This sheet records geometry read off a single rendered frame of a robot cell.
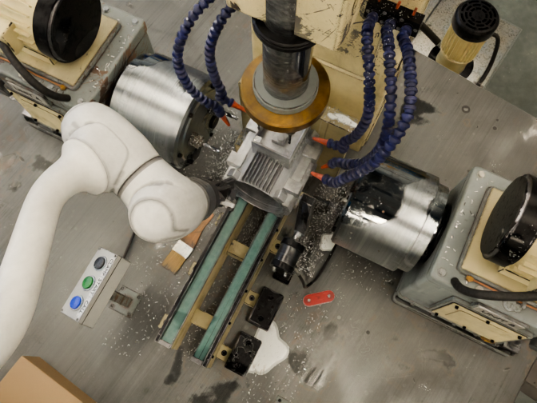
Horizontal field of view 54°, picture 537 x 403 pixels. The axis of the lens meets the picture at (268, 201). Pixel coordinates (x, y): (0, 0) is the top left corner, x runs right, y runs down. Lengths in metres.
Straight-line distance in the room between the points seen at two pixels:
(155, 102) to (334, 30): 0.59
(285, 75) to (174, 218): 0.32
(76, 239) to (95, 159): 0.73
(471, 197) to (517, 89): 1.68
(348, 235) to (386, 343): 0.39
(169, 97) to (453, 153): 0.87
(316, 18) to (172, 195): 0.35
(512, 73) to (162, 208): 2.32
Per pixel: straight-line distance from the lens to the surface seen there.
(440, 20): 2.41
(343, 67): 1.28
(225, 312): 1.35
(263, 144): 1.25
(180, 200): 0.85
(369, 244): 1.21
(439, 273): 1.17
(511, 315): 1.21
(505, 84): 2.87
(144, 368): 1.49
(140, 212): 0.85
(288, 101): 1.02
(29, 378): 1.47
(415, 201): 1.19
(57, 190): 0.86
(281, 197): 1.23
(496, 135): 1.75
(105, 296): 1.26
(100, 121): 0.92
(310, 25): 0.81
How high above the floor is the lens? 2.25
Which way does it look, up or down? 72 degrees down
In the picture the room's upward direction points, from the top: straight up
